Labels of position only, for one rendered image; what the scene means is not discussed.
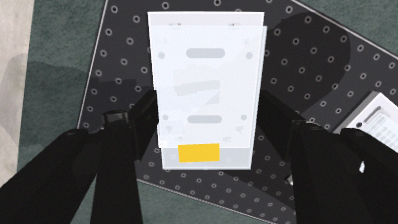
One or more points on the dark grey perforated plate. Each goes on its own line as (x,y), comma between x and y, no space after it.
(319,67)

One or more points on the white multi-well plate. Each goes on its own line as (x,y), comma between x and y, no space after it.
(384,129)

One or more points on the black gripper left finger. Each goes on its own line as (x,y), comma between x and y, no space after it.
(44,191)

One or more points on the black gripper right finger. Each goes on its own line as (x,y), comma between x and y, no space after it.
(324,190)

